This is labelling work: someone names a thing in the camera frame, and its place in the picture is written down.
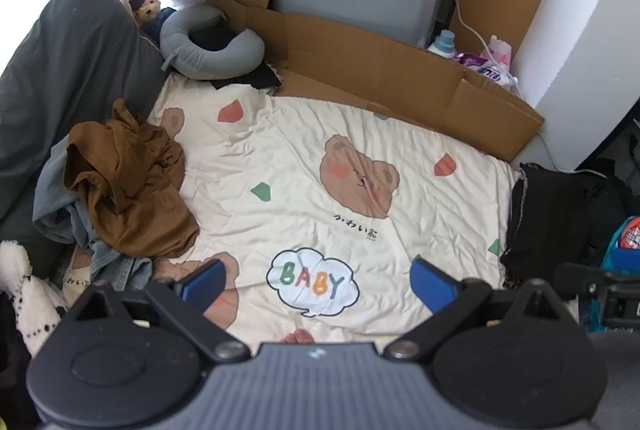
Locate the cream bear printed blanket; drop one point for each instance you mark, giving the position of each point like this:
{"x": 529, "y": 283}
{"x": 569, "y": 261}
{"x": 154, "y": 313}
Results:
{"x": 300, "y": 135}

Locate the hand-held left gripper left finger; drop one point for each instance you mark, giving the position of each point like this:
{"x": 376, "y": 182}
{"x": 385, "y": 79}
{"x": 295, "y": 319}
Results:
{"x": 202, "y": 285}

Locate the black knit garment patterned lining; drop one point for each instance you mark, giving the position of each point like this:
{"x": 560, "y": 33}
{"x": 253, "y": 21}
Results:
{"x": 550, "y": 220}

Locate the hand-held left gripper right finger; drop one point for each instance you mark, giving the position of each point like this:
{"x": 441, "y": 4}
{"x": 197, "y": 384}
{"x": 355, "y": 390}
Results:
{"x": 430, "y": 285}

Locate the teal bag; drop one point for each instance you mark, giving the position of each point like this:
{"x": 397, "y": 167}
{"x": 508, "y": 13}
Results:
{"x": 612, "y": 250}

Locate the low brown cardboard sheet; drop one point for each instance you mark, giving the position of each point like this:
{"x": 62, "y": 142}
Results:
{"x": 350, "y": 55}

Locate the purple packet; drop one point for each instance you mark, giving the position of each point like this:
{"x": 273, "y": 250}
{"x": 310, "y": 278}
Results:
{"x": 472, "y": 59}

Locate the white plush toy black spots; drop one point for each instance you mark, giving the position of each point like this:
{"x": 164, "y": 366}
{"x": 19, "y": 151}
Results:
{"x": 20, "y": 270}

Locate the pink packet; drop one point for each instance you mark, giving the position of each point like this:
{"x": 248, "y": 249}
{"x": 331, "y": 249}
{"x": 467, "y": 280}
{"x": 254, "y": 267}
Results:
{"x": 501, "y": 50}

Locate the grey neck pillow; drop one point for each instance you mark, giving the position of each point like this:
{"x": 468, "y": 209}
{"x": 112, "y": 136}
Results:
{"x": 210, "y": 60}

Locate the black bag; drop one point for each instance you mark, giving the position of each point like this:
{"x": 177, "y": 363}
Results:
{"x": 615, "y": 200}

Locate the brown teddy bear toy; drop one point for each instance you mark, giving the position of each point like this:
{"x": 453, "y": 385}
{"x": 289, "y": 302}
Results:
{"x": 147, "y": 7}

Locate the blue denim garment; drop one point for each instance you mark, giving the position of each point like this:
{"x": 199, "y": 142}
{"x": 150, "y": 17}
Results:
{"x": 55, "y": 200}

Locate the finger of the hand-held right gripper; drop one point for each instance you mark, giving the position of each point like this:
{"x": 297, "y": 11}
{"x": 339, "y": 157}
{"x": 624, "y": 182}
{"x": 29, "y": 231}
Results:
{"x": 577, "y": 279}

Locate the black flat cloth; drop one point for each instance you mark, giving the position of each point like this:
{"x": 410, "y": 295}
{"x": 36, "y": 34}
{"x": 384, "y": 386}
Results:
{"x": 265, "y": 77}

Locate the brown garment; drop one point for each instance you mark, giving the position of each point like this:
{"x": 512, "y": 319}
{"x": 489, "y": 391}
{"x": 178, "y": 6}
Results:
{"x": 130, "y": 190}

